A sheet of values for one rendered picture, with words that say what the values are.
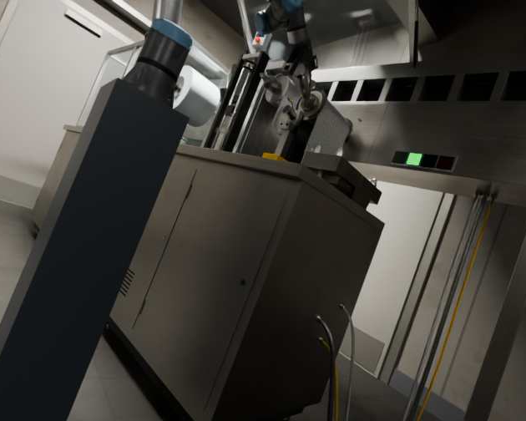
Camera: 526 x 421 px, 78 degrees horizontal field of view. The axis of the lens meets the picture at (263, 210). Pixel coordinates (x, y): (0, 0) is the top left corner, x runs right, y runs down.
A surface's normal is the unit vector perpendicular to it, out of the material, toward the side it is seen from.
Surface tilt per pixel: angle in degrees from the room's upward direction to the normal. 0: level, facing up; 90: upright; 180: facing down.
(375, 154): 90
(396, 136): 90
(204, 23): 90
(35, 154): 90
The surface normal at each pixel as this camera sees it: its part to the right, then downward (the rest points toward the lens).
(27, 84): 0.59, 0.18
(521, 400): -0.72, -0.32
